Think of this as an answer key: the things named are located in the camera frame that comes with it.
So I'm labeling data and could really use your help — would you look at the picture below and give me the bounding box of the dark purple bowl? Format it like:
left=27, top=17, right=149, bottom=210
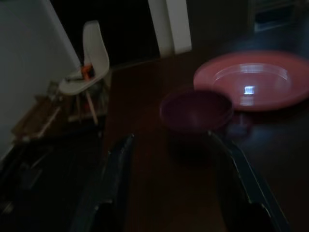
left=159, top=90, right=234, bottom=136

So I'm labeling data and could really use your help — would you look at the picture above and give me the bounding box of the white plastic chair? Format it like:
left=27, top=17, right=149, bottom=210
left=58, top=20, right=111, bottom=125

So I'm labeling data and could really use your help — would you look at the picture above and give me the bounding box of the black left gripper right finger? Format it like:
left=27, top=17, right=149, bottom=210
left=207, top=130, right=294, bottom=232

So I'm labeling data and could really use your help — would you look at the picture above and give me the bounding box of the orange object on chair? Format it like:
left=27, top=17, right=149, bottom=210
left=80, top=63, right=94, bottom=78

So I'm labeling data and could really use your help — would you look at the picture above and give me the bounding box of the pink round plate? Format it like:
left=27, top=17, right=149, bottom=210
left=193, top=50, right=309, bottom=112

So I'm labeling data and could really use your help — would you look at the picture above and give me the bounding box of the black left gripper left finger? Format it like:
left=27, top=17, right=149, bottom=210
left=71, top=133, right=136, bottom=232

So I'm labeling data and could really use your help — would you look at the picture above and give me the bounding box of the white door frame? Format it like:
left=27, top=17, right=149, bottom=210
left=147, top=0, right=193, bottom=58

